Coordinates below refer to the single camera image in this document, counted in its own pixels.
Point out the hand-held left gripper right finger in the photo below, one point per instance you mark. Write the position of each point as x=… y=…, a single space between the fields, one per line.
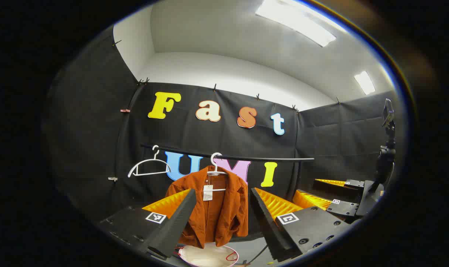
x=268 y=222

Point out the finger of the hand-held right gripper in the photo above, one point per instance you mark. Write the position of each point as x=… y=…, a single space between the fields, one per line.
x=354 y=184
x=343 y=208

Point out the small ceiling light panel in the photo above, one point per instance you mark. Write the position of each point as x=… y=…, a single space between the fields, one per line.
x=364 y=82

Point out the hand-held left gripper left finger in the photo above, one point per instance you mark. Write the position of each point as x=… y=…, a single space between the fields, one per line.
x=172 y=222

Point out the white plastic hanger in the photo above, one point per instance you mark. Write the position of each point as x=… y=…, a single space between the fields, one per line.
x=156 y=155
x=214 y=167

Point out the long ceiling light panel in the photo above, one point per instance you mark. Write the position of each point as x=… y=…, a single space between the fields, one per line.
x=298 y=24

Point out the black clothes rail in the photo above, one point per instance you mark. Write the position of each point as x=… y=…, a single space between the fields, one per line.
x=268 y=158

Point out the white laundry hamper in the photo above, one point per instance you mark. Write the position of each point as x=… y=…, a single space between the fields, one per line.
x=205 y=256

